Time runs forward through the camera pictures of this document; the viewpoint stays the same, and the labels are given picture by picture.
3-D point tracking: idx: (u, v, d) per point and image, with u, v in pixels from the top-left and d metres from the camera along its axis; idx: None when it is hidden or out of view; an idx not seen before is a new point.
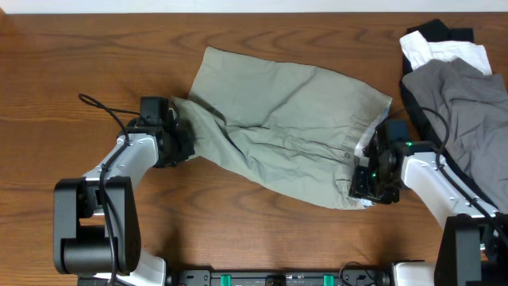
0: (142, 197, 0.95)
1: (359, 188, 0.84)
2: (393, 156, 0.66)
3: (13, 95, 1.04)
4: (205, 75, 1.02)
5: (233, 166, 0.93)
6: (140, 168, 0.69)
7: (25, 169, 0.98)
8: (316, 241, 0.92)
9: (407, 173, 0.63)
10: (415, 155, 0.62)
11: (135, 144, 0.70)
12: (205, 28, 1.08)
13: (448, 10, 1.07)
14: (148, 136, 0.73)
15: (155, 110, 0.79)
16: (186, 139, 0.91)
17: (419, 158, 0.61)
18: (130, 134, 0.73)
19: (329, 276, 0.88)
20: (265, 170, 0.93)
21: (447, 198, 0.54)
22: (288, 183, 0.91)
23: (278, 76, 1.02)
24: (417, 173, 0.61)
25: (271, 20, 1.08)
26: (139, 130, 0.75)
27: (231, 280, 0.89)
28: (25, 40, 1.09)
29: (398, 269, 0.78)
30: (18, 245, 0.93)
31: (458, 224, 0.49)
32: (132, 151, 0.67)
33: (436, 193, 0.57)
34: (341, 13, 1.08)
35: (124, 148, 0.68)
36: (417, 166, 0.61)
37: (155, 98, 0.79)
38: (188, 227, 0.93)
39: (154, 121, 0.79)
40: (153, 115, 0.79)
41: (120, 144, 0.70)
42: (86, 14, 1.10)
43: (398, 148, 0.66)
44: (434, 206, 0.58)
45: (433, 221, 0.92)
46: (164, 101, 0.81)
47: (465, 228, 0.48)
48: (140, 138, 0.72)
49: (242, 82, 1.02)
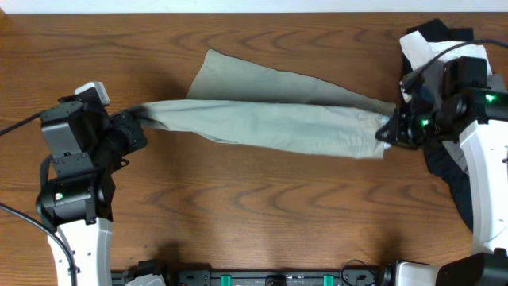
0: (143, 197, 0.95)
1: (402, 134, 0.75)
2: (463, 104, 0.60)
3: (12, 95, 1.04)
4: (203, 76, 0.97)
5: (217, 117, 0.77)
6: (106, 270, 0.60)
7: (24, 169, 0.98)
8: (316, 241, 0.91)
9: (469, 141, 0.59)
10: (490, 124, 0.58)
11: (86, 257, 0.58)
12: (205, 28, 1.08)
13: (448, 11, 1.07)
14: (90, 224, 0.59)
15: (70, 142, 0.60)
16: (131, 129, 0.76)
17: (490, 137, 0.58)
18: (55, 208, 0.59)
19: (329, 276, 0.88)
20: (267, 111, 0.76)
21: (496, 218, 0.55)
22: (296, 123, 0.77)
23: (278, 79, 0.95)
24: (479, 158, 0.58)
25: (271, 20, 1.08)
26: (63, 198, 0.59)
27: (231, 280, 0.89)
28: (25, 40, 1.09)
29: (401, 268, 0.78)
30: (18, 245, 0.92)
31: (490, 260, 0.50)
32: (89, 279, 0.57)
33: (486, 196, 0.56)
34: (340, 13, 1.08)
35: (76, 282, 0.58)
36: (485, 148, 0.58)
37: (59, 125, 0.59)
38: (188, 227, 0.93)
39: (77, 165, 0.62)
40: (71, 149, 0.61)
41: (63, 269, 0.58)
42: (86, 14, 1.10)
43: (471, 96, 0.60)
44: (477, 202, 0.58)
45: (432, 221, 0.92)
46: (75, 120, 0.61)
47: (494, 268, 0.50)
48: (86, 248, 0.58)
49: (240, 83, 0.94)
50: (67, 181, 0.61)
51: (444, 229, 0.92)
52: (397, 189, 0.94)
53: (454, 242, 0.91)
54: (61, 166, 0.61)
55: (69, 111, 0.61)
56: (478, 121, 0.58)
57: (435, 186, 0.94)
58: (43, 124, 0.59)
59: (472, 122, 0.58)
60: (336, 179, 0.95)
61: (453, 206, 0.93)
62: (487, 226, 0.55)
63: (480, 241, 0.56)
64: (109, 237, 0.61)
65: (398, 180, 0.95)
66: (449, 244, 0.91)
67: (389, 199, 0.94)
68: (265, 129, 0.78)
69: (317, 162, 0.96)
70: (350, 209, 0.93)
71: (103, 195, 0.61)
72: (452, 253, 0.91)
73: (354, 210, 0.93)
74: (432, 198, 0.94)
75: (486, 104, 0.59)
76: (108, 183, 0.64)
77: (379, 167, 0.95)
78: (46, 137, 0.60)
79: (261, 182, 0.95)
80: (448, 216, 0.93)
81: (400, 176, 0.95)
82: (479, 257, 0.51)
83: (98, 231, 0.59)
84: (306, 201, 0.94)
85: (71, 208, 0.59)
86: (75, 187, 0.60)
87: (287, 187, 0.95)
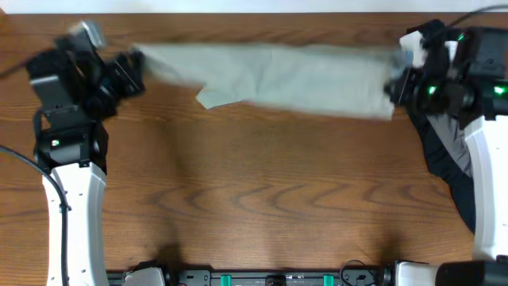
0: (142, 196, 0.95)
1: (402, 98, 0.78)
2: (470, 96, 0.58)
3: (13, 95, 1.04)
4: None
5: (243, 60, 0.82)
6: (97, 220, 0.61)
7: (24, 169, 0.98)
8: (316, 241, 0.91)
9: (475, 137, 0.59)
10: (496, 120, 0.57)
11: (78, 198, 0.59)
12: (205, 28, 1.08)
13: (448, 11, 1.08)
14: (84, 168, 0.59)
15: (63, 94, 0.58)
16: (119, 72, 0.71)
17: (496, 134, 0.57)
18: (51, 156, 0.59)
19: (329, 276, 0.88)
20: (290, 79, 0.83)
21: (500, 222, 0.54)
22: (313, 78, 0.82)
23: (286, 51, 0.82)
24: (486, 158, 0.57)
25: (271, 21, 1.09)
26: (60, 144, 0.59)
27: (231, 280, 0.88)
28: (25, 40, 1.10)
29: (401, 268, 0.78)
30: (18, 245, 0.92)
31: (491, 267, 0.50)
32: (78, 222, 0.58)
33: (490, 203, 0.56)
34: (340, 13, 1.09)
35: (67, 219, 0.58)
36: (491, 147, 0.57)
37: (50, 79, 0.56)
38: (188, 227, 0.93)
39: (72, 117, 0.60)
40: (63, 102, 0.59)
41: (55, 208, 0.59)
42: (86, 14, 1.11)
43: (479, 89, 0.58)
44: (479, 207, 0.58)
45: (432, 221, 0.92)
46: (66, 71, 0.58)
47: (497, 273, 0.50)
48: (78, 189, 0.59)
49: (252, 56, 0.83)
50: (61, 131, 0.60)
51: (443, 228, 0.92)
52: (397, 189, 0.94)
53: (454, 242, 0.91)
54: (55, 117, 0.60)
55: (57, 63, 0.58)
56: (486, 117, 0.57)
57: (435, 186, 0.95)
58: (31, 77, 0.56)
59: (479, 118, 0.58)
60: (336, 179, 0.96)
61: (453, 207, 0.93)
62: (490, 233, 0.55)
63: (482, 245, 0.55)
64: (101, 190, 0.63)
65: (398, 180, 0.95)
66: (449, 245, 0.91)
67: (389, 199, 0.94)
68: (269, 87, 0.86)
69: (317, 163, 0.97)
70: (350, 209, 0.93)
71: (98, 145, 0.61)
72: (452, 253, 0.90)
73: (355, 209, 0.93)
74: (432, 198, 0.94)
75: (496, 96, 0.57)
76: (102, 133, 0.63)
77: (378, 168, 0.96)
78: (34, 90, 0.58)
79: (261, 182, 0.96)
80: (448, 216, 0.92)
81: (400, 176, 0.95)
82: (482, 265, 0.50)
83: (91, 175, 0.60)
84: (306, 201, 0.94)
85: (66, 153, 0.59)
86: (69, 137, 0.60)
87: (287, 187, 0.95)
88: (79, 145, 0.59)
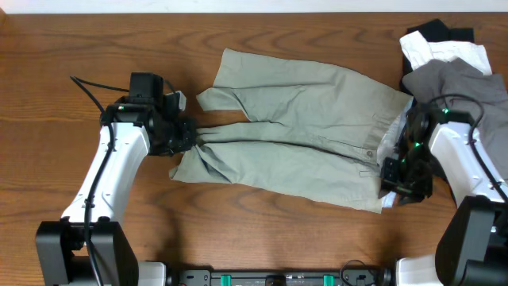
0: (143, 196, 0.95)
1: (389, 176, 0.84)
2: (425, 120, 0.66)
3: (13, 94, 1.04)
4: (224, 77, 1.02)
5: (254, 162, 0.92)
6: (129, 171, 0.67)
7: (23, 169, 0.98)
8: (316, 241, 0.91)
9: (436, 141, 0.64)
10: (448, 124, 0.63)
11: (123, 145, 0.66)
12: (205, 28, 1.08)
13: (448, 12, 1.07)
14: (136, 128, 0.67)
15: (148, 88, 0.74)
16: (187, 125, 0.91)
17: (453, 129, 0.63)
18: (119, 117, 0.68)
19: (329, 276, 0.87)
20: (298, 175, 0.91)
21: (471, 175, 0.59)
22: (305, 178, 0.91)
23: (296, 164, 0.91)
24: (447, 144, 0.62)
25: (271, 20, 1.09)
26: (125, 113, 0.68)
27: (231, 280, 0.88)
28: (25, 40, 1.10)
29: (401, 264, 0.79)
30: (17, 245, 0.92)
31: (476, 202, 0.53)
32: (114, 162, 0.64)
33: (459, 170, 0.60)
34: (340, 13, 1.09)
35: (107, 159, 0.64)
36: (449, 136, 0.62)
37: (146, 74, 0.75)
38: (187, 227, 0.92)
39: None
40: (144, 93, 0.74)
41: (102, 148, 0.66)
42: (86, 14, 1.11)
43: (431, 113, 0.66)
44: (455, 179, 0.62)
45: (432, 221, 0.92)
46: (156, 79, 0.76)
47: (482, 207, 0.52)
48: (126, 138, 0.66)
49: (260, 152, 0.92)
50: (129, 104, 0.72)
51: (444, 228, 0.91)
52: None
53: None
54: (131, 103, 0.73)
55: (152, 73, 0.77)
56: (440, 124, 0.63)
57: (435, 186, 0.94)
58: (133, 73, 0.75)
59: (436, 128, 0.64)
60: None
61: (453, 207, 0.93)
62: (467, 190, 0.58)
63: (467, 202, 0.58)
64: (139, 158, 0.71)
65: None
66: None
67: None
68: (279, 186, 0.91)
69: None
70: (350, 210, 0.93)
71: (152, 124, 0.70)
72: None
73: (355, 210, 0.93)
74: (432, 198, 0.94)
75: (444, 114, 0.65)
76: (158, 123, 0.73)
77: None
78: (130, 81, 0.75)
79: None
80: (449, 216, 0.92)
81: None
82: (466, 201, 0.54)
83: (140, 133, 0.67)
84: (306, 202, 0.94)
85: (128, 119, 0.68)
86: (134, 110, 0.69)
87: None
88: (138, 115, 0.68)
